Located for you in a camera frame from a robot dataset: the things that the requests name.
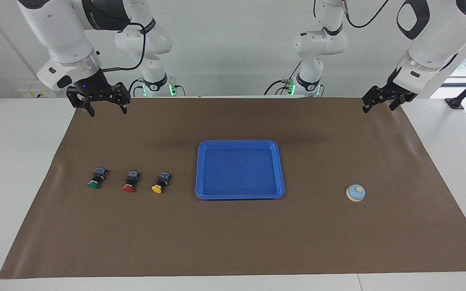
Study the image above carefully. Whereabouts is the green push button switch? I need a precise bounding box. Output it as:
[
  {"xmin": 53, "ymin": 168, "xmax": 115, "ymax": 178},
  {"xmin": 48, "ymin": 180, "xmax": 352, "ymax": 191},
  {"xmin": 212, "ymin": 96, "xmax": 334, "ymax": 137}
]
[{"xmin": 87, "ymin": 166, "xmax": 108, "ymax": 189}]

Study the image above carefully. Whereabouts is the red push button switch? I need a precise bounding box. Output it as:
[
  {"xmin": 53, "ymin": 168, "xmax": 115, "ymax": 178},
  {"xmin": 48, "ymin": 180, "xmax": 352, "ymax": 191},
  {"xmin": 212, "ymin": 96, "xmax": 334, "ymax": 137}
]
[{"xmin": 122, "ymin": 170, "xmax": 141, "ymax": 193}]

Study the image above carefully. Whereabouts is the yellow push button switch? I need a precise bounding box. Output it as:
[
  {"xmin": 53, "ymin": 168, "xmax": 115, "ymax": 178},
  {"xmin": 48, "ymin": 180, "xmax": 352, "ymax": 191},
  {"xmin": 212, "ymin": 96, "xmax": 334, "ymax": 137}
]
[{"xmin": 152, "ymin": 171, "xmax": 172, "ymax": 194}]

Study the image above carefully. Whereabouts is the light blue desk bell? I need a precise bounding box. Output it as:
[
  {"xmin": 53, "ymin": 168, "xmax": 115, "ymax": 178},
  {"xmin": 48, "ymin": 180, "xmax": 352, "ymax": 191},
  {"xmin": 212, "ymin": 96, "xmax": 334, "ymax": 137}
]
[{"xmin": 346, "ymin": 184, "xmax": 366, "ymax": 202}]

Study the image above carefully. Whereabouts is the blue plastic tray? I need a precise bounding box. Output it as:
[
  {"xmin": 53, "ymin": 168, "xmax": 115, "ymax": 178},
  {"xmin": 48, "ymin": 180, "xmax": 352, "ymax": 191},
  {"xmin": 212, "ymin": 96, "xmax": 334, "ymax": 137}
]
[{"xmin": 195, "ymin": 140, "xmax": 285, "ymax": 200}]

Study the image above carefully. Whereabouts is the brown table mat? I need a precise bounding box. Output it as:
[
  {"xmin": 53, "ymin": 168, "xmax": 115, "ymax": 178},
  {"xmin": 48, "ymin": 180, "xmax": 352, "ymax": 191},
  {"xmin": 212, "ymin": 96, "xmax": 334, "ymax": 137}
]
[{"xmin": 0, "ymin": 97, "xmax": 466, "ymax": 279}]

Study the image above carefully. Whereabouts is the black right base cable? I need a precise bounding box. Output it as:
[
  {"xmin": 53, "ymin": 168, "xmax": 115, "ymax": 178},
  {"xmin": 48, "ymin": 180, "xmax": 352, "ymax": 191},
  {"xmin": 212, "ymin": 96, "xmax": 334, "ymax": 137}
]
[{"xmin": 129, "ymin": 78, "xmax": 144, "ymax": 97}]

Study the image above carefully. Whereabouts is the black base cable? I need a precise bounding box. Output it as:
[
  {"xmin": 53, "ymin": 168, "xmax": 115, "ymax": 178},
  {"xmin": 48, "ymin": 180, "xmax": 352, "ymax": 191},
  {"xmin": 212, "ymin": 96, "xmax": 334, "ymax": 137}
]
[
  {"xmin": 264, "ymin": 61, "xmax": 302, "ymax": 96},
  {"xmin": 129, "ymin": 78, "xmax": 144, "ymax": 97}
]

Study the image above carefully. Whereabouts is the white wall outlet box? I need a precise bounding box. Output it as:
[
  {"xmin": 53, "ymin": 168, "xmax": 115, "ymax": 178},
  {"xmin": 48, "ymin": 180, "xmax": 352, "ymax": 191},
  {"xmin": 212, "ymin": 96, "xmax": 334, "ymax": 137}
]
[{"xmin": 18, "ymin": 84, "xmax": 55, "ymax": 99}]

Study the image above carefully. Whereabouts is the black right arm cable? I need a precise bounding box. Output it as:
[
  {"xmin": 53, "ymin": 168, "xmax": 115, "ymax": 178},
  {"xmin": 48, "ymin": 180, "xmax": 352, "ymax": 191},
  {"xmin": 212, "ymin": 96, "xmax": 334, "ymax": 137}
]
[{"xmin": 102, "ymin": 22, "xmax": 147, "ymax": 72}]

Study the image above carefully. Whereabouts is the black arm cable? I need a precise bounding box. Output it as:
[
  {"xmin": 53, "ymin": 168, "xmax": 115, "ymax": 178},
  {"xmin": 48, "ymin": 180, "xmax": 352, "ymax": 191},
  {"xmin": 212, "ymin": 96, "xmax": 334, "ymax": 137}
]
[
  {"xmin": 341, "ymin": 0, "xmax": 390, "ymax": 29},
  {"xmin": 102, "ymin": 22, "xmax": 147, "ymax": 72}
]

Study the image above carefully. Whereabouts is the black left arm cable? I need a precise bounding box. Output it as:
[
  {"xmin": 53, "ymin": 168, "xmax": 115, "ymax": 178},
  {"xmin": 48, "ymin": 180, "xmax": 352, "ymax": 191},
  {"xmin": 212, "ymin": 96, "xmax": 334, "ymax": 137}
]
[{"xmin": 341, "ymin": 0, "xmax": 390, "ymax": 29}]

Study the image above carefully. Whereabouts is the black left base cable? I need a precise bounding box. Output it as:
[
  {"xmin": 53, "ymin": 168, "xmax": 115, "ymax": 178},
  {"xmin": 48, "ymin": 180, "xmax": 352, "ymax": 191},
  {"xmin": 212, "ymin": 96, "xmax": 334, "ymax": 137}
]
[{"xmin": 264, "ymin": 61, "xmax": 302, "ymax": 96}]

